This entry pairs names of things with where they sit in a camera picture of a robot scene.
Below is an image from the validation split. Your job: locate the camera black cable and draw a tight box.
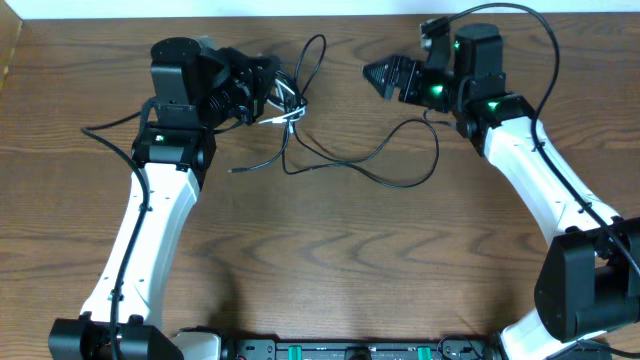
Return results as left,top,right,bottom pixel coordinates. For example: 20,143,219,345
439,2,640,360
80,110,151,360

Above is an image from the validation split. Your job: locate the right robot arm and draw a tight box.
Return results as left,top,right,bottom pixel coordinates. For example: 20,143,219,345
363,17,639,359

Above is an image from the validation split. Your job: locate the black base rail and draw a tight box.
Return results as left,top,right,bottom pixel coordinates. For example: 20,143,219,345
172,327,506,360

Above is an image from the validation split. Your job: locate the black usb cable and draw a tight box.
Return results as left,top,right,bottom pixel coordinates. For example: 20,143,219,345
227,33,441,190

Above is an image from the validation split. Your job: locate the right camera black cable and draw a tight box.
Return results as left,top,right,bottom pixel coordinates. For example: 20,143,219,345
439,2,640,360

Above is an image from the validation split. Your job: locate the white usb cable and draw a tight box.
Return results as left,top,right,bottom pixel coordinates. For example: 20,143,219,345
257,79,307,135

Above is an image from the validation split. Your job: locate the left camera black cable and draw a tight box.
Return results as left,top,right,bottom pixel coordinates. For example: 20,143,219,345
80,110,151,360

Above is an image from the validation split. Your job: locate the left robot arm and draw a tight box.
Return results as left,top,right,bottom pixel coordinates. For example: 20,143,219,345
48,37,280,359

